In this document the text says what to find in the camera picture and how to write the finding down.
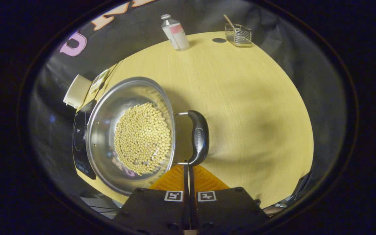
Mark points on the white toaster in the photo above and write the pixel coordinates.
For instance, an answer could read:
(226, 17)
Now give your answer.
(77, 91)

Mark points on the white divided dish of beans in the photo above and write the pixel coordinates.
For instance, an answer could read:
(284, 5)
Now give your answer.
(98, 80)

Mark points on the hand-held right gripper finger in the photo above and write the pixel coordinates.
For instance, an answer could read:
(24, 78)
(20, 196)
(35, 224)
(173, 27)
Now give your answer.
(186, 202)
(193, 202)

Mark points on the black round table grommet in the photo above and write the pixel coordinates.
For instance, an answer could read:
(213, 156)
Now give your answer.
(219, 40)

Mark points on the clear bottle with pink label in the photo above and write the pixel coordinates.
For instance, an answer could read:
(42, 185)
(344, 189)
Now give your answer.
(176, 34)

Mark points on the black induction cooktop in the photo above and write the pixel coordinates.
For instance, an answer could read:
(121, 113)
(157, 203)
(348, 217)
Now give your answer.
(78, 137)

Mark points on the wooden stick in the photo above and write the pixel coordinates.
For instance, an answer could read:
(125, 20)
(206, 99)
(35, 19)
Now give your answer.
(228, 20)

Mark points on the pile of yellow soybeans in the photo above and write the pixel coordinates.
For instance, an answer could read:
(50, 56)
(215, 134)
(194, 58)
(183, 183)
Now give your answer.
(142, 137)

